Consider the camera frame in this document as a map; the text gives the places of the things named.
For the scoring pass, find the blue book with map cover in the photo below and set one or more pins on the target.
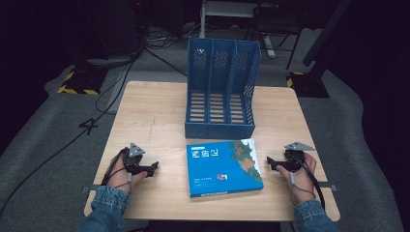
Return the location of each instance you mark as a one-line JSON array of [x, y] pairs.
[[222, 167]]

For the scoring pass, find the white metal desk frame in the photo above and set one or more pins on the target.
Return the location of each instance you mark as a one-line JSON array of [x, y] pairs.
[[232, 19]]

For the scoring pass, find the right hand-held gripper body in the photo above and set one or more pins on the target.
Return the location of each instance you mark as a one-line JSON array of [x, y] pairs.
[[295, 155]]

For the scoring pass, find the blue plastic file rack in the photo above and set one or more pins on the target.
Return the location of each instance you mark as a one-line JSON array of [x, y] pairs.
[[221, 93]]

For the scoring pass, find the grey metal table bracket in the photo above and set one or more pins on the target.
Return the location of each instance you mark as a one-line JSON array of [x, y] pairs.
[[85, 189], [330, 187]]

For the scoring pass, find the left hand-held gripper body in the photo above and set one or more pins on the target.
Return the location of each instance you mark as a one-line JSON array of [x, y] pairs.
[[132, 159]]

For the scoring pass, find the black chair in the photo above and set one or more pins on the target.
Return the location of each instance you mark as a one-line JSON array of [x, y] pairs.
[[277, 25]]

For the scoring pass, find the dark cabinet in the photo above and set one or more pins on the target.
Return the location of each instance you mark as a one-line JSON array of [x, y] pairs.
[[112, 29]]

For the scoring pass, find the black base with hazard tape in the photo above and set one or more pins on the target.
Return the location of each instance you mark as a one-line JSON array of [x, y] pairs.
[[83, 82], [307, 84]]

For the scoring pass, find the black slanted pole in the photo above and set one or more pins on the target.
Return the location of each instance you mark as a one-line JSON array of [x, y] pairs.
[[326, 32]]

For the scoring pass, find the person's left hand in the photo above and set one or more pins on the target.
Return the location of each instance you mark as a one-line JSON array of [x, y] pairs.
[[122, 176]]

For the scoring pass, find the person's right hand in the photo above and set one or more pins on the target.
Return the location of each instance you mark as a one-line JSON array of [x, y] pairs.
[[300, 182]]

